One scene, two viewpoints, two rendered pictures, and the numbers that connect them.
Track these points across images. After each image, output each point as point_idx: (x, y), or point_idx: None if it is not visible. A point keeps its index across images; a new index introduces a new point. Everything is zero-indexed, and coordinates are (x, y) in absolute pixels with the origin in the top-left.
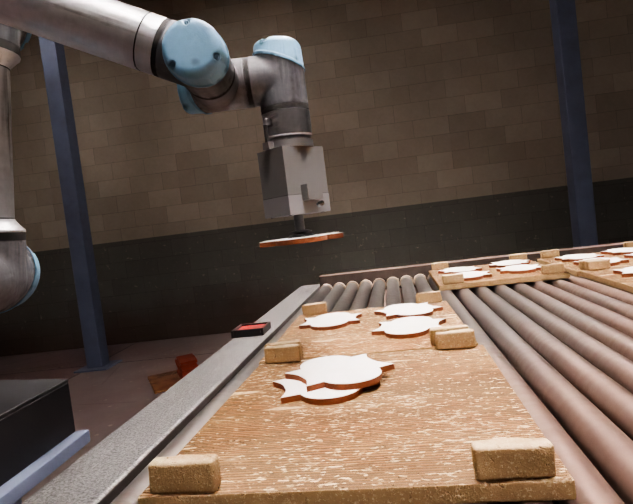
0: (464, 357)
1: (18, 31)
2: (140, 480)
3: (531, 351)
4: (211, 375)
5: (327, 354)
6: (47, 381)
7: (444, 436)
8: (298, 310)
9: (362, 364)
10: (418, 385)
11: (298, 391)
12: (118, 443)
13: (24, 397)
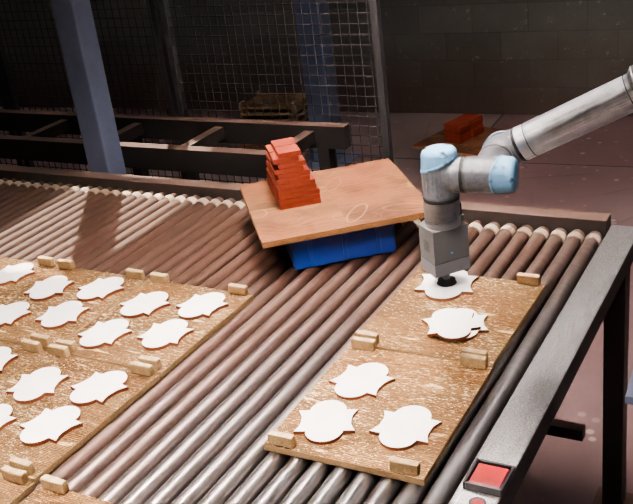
0: (375, 330)
1: None
2: (551, 302)
3: (326, 342)
4: (531, 386)
5: (443, 361)
6: None
7: None
8: None
9: (437, 322)
10: (419, 314)
11: (477, 316)
12: (573, 329)
13: None
